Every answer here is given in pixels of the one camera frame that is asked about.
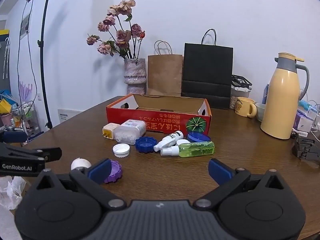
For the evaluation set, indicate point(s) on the blue round lid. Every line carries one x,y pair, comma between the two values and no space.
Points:
197,137

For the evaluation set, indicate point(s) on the pale green cup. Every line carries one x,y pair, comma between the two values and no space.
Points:
260,111

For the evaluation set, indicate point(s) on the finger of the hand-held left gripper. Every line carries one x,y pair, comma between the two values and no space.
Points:
50,153
13,137

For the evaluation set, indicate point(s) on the purple ridged bottle cap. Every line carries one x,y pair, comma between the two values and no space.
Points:
115,170

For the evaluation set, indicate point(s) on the white ridged bottle cap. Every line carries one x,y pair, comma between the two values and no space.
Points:
121,150

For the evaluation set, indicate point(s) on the white yellow charger plug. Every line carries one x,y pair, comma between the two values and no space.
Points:
108,131

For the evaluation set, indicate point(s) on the cluttered utility cart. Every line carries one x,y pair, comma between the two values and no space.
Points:
17,112

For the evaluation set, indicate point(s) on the yellow thermos jug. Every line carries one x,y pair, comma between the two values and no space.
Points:
280,100

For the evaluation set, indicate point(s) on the teal plastic item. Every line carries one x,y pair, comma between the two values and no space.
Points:
307,106

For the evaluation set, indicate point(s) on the dried pink roses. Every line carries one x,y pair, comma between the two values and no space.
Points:
123,36

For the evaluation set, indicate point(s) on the clear plastic bag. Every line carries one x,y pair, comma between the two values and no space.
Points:
10,195

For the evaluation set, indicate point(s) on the clear container with white pellets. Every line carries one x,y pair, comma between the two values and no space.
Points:
125,135

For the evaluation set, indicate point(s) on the black device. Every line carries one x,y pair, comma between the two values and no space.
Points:
305,147

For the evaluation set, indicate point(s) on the pink mottled ceramic vase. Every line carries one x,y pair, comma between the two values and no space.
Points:
135,72

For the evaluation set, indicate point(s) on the black light stand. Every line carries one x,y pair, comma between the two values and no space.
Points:
43,67

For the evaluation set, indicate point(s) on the small white cap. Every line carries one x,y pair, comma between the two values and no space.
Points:
182,142

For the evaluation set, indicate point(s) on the black paper bag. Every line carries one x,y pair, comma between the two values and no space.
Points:
207,67

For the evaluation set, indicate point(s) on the white heater panel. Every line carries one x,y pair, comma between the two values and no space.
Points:
67,116

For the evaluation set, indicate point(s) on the white labelled spray bottle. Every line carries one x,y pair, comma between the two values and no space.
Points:
170,138

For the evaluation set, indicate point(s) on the green spray bottle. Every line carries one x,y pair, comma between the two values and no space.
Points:
197,149

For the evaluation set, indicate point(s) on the yellow bear mug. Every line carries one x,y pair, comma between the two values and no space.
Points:
243,106

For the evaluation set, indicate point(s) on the blue ridged bottle cap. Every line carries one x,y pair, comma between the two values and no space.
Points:
145,145

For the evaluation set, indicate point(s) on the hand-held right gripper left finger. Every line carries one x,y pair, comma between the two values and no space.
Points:
100,171

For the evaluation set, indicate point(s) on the brown paper bag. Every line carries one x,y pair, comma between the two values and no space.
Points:
165,75

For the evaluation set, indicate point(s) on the clear food container black lid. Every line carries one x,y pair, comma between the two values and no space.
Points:
240,90

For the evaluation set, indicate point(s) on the wall picture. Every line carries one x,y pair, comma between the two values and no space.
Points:
25,25

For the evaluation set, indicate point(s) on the red cardboard box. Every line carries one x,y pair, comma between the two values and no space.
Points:
160,123

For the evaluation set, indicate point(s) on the blue drink can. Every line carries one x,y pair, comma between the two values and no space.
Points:
265,95

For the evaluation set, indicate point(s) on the purple white tissue box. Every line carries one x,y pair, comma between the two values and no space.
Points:
303,122

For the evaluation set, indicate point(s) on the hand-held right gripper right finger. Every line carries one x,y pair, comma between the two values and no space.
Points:
220,171

